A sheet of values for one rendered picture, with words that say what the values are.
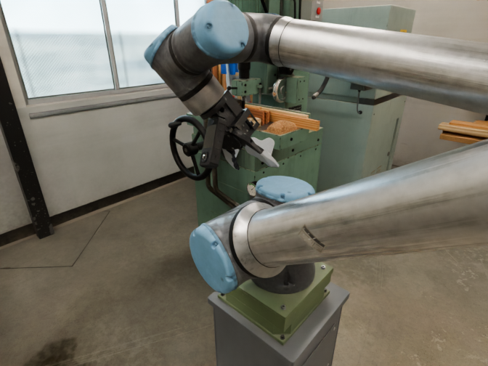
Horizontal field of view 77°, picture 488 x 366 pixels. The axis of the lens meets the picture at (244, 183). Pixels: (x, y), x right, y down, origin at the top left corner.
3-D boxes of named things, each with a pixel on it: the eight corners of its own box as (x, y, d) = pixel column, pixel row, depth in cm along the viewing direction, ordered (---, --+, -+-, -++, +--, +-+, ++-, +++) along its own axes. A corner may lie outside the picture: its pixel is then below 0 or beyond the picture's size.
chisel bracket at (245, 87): (231, 98, 148) (231, 79, 145) (250, 94, 158) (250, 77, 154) (242, 99, 144) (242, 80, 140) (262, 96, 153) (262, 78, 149)
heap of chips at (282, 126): (262, 131, 127) (262, 121, 125) (282, 124, 136) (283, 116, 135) (279, 135, 121) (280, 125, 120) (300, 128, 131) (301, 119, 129)
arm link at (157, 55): (154, 39, 55) (131, 59, 63) (200, 94, 61) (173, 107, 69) (182, 13, 60) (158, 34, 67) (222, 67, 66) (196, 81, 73)
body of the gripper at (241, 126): (262, 126, 75) (232, 86, 69) (245, 152, 71) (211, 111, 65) (242, 131, 80) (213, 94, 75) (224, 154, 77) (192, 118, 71)
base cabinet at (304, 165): (199, 257, 194) (190, 149, 164) (259, 221, 232) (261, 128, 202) (253, 294, 166) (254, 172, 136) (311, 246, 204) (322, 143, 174)
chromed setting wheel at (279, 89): (270, 104, 148) (271, 77, 143) (285, 101, 156) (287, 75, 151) (275, 104, 146) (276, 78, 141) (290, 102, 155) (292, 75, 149)
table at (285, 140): (171, 128, 154) (169, 115, 152) (216, 118, 174) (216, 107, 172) (265, 156, 117) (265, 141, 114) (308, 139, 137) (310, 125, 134)
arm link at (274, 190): (322, 240, 84) (329, 181, 77) (284, 271, 73) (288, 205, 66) (277, 219, 94) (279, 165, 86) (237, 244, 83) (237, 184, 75)
